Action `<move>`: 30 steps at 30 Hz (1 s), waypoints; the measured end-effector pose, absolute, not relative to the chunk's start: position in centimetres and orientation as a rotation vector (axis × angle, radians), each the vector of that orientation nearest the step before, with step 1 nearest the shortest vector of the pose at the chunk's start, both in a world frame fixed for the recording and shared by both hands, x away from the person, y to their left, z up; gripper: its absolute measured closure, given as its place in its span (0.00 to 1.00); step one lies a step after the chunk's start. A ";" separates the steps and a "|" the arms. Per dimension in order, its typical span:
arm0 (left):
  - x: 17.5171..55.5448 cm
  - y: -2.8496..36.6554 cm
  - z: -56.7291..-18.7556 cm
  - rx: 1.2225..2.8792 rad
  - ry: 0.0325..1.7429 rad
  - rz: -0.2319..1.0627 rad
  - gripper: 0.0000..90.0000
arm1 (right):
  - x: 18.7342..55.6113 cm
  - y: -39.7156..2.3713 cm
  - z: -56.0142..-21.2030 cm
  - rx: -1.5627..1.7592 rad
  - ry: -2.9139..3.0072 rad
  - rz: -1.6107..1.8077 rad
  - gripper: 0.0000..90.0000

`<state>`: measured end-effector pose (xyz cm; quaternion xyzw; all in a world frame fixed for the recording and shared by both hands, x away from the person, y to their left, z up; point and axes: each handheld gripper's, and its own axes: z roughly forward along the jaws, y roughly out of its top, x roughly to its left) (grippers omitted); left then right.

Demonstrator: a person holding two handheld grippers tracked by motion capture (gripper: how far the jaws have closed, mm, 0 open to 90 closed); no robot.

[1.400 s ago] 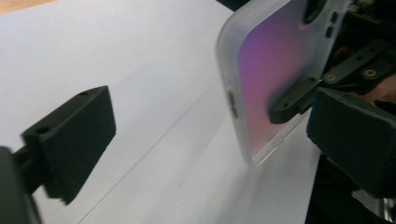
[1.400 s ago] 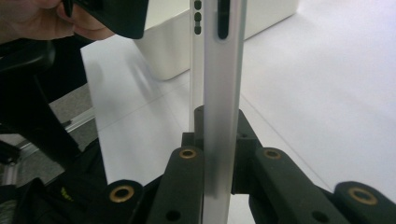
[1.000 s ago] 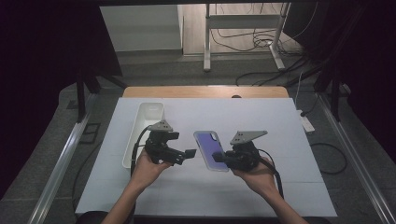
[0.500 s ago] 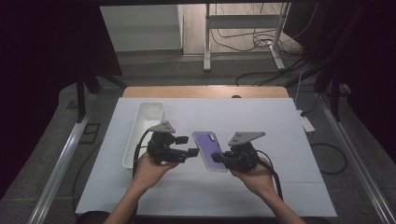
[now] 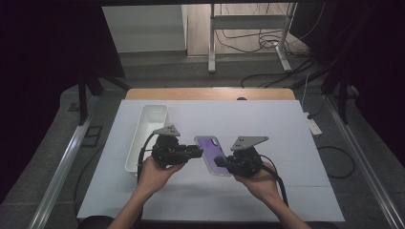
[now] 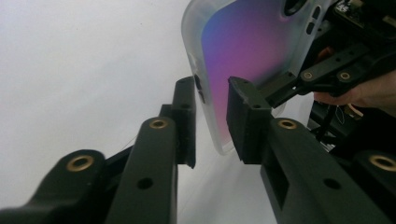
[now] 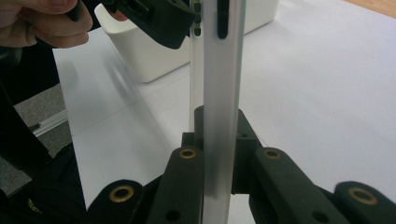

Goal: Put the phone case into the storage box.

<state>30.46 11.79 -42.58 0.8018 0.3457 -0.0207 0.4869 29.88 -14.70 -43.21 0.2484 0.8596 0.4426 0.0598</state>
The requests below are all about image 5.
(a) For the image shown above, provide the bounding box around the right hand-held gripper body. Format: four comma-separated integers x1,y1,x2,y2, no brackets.
224,135,270,178

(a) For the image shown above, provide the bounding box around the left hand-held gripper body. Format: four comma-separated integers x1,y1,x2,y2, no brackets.
151,123,192,170

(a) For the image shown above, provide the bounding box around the translucent phone case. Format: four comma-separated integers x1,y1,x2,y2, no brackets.
194,135,232,177

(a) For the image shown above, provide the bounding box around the white plastic storage box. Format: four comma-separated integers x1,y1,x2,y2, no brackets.
124,104,170,175

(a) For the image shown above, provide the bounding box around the person's right hand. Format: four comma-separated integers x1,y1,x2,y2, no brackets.
233,163,283,204

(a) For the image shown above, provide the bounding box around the person's left hand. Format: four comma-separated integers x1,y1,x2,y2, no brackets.
137,156,185,197

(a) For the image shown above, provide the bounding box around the wooden table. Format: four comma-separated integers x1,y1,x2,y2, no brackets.
124,88,297,101

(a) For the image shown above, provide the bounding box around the white board sheet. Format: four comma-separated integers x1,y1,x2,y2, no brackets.
76,99,347,223

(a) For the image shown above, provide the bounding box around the black floor plate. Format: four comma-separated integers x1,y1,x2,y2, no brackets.
80,125,103,148

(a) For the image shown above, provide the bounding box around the white power strip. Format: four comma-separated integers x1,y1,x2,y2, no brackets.
302,112,323,137

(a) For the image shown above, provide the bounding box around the black metal stand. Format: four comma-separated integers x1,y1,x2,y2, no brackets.
75,71,132,127
290,60,352,125

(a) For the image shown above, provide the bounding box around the person's dark clothing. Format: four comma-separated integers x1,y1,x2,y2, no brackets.
77,215,116,229

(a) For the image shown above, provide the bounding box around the white cabinet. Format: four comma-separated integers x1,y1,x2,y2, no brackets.
102,4,188,54

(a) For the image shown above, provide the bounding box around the black curtain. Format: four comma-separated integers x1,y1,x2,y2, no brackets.
289,0,405,160
0,0,126,204

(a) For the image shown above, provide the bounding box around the left hand-held gripper black cable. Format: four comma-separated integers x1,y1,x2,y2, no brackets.
74,132,159,220

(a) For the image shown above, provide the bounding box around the hand-held gripper black cable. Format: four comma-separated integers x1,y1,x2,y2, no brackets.
74,132,159,220
259,155,289,208

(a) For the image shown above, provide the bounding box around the right hand-held gripper black cable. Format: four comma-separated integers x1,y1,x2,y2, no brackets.
259,155,289,208

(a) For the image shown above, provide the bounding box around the long black floor cable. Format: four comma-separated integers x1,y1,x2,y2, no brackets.
240,56,319,90

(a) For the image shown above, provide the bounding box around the black power strip cable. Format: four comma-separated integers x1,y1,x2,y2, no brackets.
307,94,330,120

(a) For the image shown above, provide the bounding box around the thin white cable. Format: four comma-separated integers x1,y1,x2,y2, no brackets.
302,72,311,113

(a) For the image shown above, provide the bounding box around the white metal desk frame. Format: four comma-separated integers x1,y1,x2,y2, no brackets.
207,3,299,74

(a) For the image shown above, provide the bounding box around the aluminium rail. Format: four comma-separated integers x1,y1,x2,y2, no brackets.
28,94,101,229
323,94,405,229

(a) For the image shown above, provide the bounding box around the black cable loop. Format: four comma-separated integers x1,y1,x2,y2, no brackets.
317,145,356,179

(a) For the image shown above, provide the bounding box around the tangle of black cables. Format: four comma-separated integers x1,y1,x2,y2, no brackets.
214,3,326,55

